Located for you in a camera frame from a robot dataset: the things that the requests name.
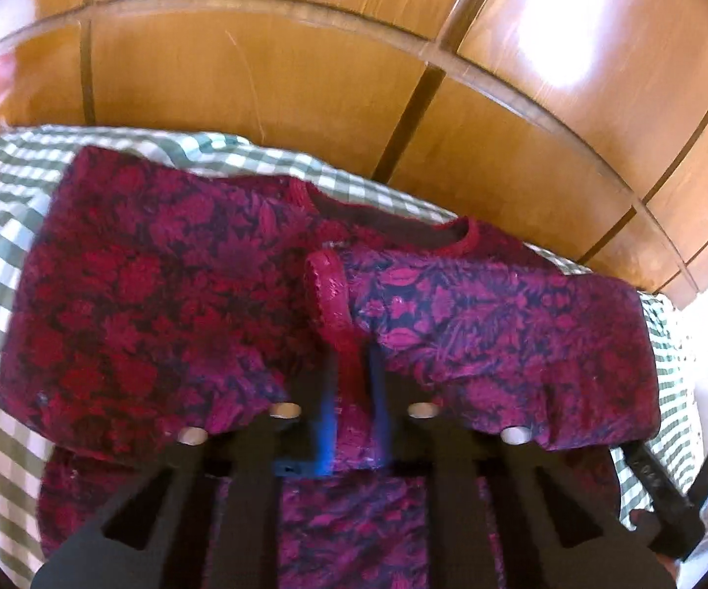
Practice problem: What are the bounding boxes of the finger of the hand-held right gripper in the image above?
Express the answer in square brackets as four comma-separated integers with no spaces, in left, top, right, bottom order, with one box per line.
[624,442,707,561]

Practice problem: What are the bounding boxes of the red floral knit garment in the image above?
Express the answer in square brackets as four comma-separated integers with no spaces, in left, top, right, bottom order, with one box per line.
[0,144,664,589]

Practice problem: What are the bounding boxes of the wooden wardrobe doors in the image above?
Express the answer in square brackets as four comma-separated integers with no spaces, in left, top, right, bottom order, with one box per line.
[0,0,708,314]

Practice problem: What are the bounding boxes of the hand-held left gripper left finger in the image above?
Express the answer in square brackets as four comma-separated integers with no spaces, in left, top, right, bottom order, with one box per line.
[31,347,340,589]

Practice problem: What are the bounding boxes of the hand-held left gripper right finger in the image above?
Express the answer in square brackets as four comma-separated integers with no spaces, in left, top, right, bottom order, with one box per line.
[363,344,680,589]

